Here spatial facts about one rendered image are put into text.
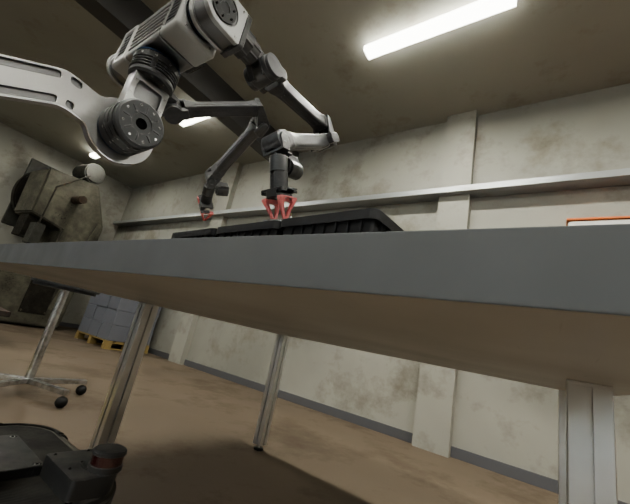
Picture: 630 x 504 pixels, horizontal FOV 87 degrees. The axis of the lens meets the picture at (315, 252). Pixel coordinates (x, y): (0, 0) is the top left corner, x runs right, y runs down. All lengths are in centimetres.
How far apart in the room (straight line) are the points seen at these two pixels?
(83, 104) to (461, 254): 114
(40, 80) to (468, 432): 334
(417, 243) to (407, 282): 2
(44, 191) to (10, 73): 624
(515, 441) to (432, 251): 316
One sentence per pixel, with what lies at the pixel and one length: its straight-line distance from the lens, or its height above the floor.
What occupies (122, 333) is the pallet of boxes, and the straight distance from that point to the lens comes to 593.
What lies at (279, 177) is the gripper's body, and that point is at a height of 109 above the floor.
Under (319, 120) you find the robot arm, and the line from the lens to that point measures 141.
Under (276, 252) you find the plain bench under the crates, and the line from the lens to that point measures 25.
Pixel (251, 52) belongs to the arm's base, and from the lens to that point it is 119.
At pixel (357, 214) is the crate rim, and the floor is 92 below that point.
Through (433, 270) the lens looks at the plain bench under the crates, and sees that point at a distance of 19.
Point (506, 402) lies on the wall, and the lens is 331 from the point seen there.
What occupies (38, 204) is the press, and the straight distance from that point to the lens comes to 733.
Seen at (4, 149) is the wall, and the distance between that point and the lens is 870.
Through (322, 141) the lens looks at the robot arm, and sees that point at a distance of 136.
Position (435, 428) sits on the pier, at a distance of 333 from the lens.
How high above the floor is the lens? 62
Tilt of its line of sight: 16 degrees up
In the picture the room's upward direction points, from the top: 12 degrees clockwise
